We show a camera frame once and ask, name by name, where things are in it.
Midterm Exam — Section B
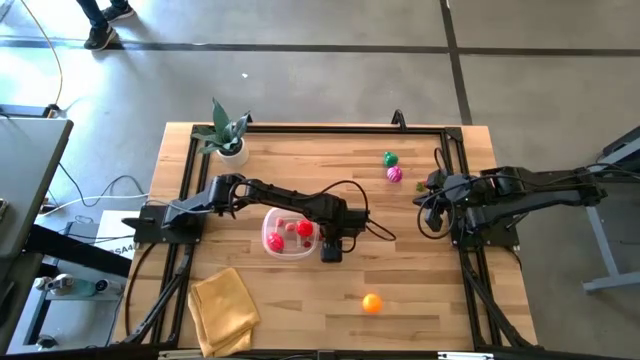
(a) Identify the folded yellow cloth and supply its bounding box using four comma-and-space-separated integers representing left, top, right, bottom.
187, 267, 261, 359

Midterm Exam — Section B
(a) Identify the green plant in white pot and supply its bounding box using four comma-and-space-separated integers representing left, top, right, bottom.
190, 96, 251, 169

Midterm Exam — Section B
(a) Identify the black aluminium table frame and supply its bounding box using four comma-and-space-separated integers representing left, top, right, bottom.
119, 108, 539, 351

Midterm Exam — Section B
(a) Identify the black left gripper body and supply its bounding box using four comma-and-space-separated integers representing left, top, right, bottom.
320, 219, 358, 265

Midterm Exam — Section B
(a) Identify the orange toy fruit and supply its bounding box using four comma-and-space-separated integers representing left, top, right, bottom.
361, 292, 385, 315

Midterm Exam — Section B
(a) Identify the clear plastic tupperware container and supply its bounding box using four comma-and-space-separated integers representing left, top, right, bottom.
261, 206, 322, 261

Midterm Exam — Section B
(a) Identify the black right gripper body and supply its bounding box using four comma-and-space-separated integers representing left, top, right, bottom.
423, 169, 474, 233

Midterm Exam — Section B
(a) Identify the blue-grey metal table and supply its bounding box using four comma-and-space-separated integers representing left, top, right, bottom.
582, 124, 640, 294

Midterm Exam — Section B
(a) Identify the person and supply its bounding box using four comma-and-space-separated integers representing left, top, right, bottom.
74, 0, 136, 52

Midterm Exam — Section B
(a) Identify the grey desk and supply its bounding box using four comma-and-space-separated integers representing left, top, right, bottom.
0, 115, 75, 259

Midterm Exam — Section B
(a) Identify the white printed sheet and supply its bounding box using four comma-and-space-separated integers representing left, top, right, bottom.
94, 209, 141, 261

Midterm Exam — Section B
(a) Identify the teal water bottle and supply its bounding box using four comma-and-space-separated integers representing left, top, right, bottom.
33, 273, 110, 299

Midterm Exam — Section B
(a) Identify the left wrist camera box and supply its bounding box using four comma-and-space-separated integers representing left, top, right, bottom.
344, 209, 370, 233

